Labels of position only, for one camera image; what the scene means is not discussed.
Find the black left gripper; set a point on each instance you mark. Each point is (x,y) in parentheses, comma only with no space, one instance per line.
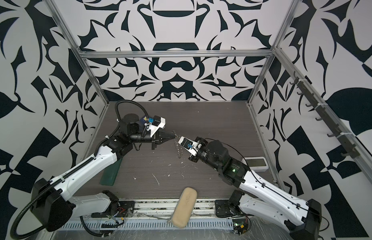
(160,134)

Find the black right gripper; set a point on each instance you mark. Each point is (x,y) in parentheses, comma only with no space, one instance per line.
(204,141)

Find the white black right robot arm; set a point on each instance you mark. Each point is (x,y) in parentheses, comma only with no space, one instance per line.
(258,197)

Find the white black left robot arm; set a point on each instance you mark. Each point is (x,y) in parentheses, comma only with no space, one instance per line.
(53,202)

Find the blue notebook with yellow label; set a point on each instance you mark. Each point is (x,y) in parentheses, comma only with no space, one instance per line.
(142,122)

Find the white digital scale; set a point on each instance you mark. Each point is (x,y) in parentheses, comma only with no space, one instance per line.
(258,164)

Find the green case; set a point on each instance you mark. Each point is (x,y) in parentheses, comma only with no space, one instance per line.
(110,174)

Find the beige oblong pouch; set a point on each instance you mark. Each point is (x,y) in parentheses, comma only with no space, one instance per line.
(184,208)

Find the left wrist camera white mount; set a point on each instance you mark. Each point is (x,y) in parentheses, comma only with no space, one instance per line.
(154,124)

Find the perforated white cable tray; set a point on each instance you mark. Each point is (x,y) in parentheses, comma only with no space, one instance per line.
(155,224)

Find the black wall hook rail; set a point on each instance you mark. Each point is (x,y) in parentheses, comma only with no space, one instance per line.
(327,115)

